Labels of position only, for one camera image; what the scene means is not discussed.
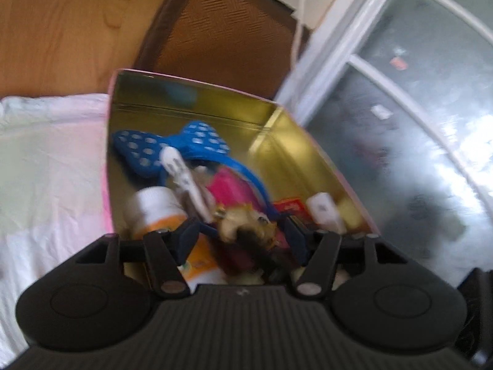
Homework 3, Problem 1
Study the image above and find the blue polka dot bow headband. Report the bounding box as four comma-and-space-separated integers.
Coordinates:
111, 121, 279, 225

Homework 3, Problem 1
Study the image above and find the pink tin box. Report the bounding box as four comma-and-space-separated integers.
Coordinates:
103, 68, 383, 286

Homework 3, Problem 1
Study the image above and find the small white container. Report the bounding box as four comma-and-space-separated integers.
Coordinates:
306, 192, 346, 234

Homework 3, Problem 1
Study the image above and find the pastel checked blanket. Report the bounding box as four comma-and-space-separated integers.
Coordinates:
0, 93, 117, 355

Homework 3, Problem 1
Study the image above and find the dark object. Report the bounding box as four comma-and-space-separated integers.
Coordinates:
456, 268, 493, 368

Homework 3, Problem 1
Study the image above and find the small toy figure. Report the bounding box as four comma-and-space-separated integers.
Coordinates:
215, 204, 294, 279

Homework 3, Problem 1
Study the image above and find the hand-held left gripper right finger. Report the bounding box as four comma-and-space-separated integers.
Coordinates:
284, 219, 409, 300

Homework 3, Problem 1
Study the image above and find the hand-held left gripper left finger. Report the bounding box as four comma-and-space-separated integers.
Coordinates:
75, 217, 202, 300

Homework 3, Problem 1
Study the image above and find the white plastic clip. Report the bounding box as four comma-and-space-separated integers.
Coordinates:
159, 146, 213, 223

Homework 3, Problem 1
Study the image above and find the white window frame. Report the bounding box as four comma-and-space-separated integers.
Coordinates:
275, 0, 493, 241

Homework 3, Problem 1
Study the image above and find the brown woven cushion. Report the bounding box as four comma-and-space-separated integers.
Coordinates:
130, 0, 309, 101

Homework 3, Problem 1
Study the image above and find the small red box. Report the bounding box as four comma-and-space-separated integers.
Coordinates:
275, 197, 309, 223

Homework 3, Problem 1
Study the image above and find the pink packet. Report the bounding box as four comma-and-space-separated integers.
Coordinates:
207, 167, 267, 217

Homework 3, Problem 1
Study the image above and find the white bottle with orange label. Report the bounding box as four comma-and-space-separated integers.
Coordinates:
126, 187, 229, 290

